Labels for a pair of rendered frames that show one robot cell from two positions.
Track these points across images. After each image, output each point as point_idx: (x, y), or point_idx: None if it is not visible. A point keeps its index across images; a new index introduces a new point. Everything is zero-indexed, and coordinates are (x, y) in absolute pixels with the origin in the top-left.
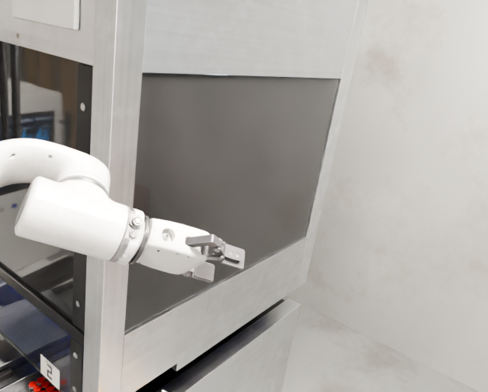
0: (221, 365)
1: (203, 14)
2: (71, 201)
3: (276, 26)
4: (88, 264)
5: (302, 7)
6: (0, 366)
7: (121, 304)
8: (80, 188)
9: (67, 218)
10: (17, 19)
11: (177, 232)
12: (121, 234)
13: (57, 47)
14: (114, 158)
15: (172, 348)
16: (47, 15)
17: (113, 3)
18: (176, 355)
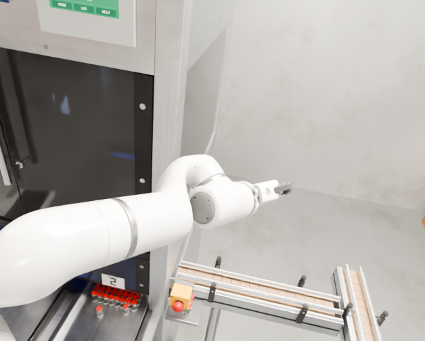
0: (191, 231)
1: (204, 11)
2: (232, 196)
3: (220, 0)
4: None
5: None
6: (59, 291)
7: None
8: (225, 184)
9: (234, 208)
10: (42, 32)
11: (270, 187)
12: (253, 203)
13: (105, 59)
14: (176, 140)
15: None
16: (95, 33)
17: (179, 27)
18: (183, 238)
